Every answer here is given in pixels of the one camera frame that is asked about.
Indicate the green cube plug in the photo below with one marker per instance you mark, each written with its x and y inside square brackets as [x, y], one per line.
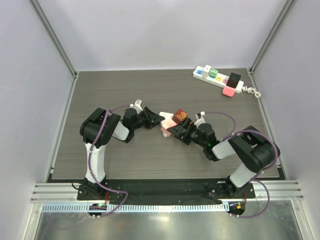
[213, 73]

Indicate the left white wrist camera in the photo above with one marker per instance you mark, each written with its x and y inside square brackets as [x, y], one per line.
[137, 106]

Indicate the white power strip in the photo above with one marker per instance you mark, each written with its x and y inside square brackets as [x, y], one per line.
[219, 81]

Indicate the red fish cube plug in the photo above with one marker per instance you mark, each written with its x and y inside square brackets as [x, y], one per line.
[179, 116]

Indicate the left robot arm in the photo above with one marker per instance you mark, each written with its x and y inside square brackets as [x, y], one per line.
[96, 132]

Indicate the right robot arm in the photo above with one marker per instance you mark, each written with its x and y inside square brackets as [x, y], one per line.
[254, 149]

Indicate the white charger plug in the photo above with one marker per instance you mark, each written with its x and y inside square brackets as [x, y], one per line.
[206, 71]

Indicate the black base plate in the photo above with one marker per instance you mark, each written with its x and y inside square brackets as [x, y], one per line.
[163, 189]

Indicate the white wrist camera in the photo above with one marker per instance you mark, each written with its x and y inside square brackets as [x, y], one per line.
[137, 106]
[200, 118]

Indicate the white triangular socket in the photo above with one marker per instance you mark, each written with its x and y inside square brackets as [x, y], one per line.
[166, 114]

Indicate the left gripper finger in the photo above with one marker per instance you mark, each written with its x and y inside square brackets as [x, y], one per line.
[154, 124]
[153, 117]

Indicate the right aluminium frame post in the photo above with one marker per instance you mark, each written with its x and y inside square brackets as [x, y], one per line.
[284, 12]

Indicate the left aluminium frame post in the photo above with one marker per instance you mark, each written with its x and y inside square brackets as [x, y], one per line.
[52, 35]

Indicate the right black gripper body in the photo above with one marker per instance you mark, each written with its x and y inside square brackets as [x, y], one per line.
[185, 132]

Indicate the aluminium front rail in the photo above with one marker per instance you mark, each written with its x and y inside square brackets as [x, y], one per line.
[279, 190]

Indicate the aluminium frame post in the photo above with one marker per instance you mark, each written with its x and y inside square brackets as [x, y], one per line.
[52, 35]
[284, 12]

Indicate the black cube plug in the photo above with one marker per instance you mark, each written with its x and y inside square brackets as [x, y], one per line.
[233, 80]

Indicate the small pink cube plug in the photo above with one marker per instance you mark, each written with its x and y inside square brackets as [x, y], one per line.
[228, 91]

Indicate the slotted cable duct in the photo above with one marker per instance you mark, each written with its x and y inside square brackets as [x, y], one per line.
[105, 208]

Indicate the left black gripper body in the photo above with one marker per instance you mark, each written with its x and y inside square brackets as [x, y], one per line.
[141, 121]

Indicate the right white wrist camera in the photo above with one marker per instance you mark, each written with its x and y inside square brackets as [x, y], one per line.
[200, 118]

